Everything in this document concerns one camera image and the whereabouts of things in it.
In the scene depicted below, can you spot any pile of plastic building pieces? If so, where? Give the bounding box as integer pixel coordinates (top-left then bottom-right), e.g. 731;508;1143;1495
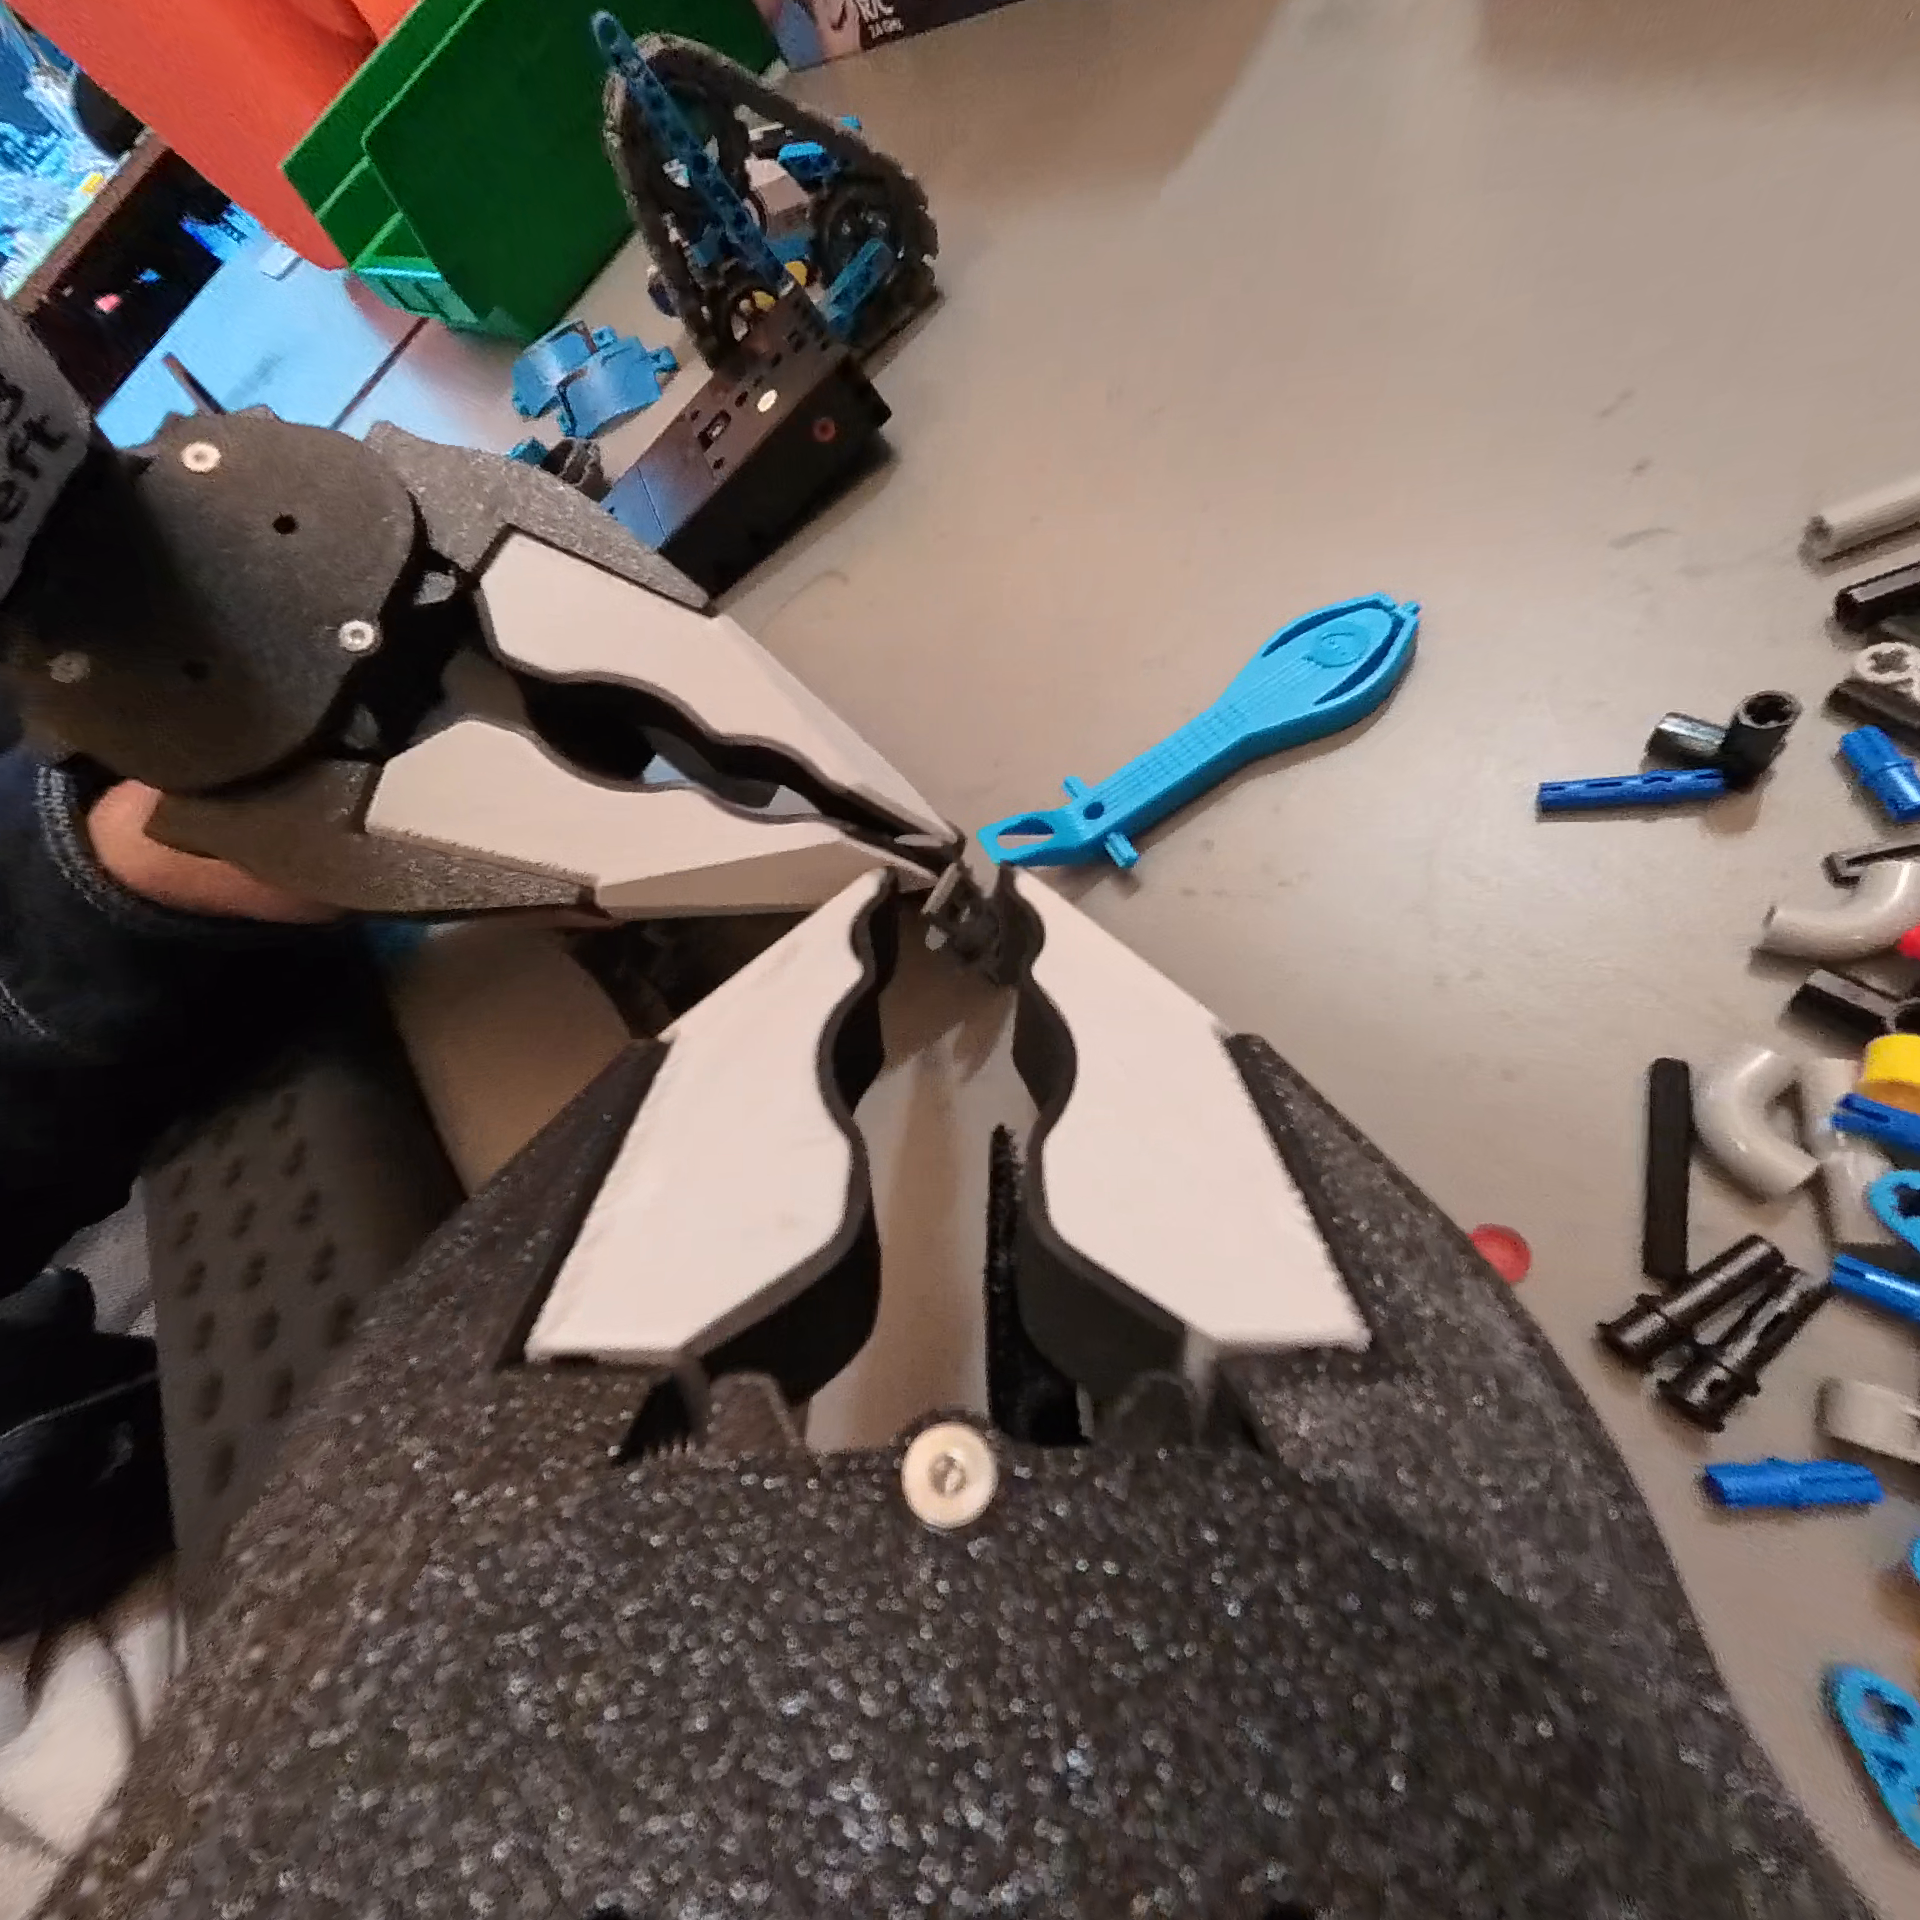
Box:
1533;470;1920;1849

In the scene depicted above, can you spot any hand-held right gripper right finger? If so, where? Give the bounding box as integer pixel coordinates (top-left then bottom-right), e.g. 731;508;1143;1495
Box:
1007;867;1374;1403

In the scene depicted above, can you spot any black control box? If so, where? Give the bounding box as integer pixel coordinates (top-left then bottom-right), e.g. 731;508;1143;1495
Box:
608;321;893;598

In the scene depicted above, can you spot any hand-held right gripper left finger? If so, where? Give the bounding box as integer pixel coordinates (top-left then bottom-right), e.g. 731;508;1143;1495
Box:
520;871;898;1373

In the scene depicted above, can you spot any person's left hand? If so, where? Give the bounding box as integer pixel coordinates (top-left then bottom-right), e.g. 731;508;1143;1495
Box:
86;783;360;927

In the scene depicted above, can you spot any blue curved panel piece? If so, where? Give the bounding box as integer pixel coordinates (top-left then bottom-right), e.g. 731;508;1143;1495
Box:
510;321;680;440

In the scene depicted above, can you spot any black studded pad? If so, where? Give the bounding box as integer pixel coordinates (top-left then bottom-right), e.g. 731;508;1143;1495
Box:
142;1035;466;1576

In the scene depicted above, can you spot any blue plastic separator tool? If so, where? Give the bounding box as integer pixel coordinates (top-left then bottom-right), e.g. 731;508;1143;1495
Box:
979;593;1421;873

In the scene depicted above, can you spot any green plastic bin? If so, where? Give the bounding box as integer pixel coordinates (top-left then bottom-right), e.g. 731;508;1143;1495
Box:
280;0;781;348

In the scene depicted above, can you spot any blue tracked toy robot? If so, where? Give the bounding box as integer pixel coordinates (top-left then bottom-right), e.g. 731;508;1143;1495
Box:
591;12;944;368

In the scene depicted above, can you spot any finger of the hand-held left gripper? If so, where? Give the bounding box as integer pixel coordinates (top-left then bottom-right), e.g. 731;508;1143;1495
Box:
363;718;962;921
477;528;965;848

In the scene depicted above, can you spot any grey toy track chain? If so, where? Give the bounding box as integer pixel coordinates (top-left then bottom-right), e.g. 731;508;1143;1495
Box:
920;861;1039;985

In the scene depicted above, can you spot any person's dark denim clothing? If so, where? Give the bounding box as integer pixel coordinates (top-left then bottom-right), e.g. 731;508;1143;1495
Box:
0;1276;166;1637

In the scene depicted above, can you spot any orange plastic case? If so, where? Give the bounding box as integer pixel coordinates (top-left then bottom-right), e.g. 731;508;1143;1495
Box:
15;0;437;271

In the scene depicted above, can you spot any person's left forearm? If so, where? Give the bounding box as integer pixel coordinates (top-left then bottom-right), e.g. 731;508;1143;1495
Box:
0;743;376;1292

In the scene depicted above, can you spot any person's white garment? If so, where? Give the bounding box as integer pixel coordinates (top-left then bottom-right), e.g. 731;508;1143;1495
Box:
0;1604;189;1892

